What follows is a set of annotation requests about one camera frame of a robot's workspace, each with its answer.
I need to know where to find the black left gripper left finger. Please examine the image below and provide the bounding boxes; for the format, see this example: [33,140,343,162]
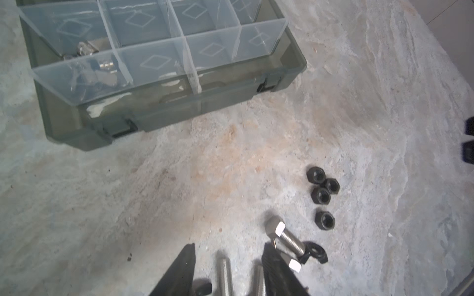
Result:
[149,244,196,296]

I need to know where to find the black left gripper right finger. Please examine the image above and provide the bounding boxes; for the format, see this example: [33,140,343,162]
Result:
[261,242,309,296]

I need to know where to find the silver wing nut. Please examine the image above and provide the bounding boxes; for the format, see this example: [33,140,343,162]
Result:
[62,42,99,60]
[69,60,119,92]

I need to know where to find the black wing nut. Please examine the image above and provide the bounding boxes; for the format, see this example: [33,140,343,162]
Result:
[298,242,328,265]
[193,282,213,296]

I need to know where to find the green plastic organizer box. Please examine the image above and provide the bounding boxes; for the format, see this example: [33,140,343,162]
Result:
[17,1,307,151]

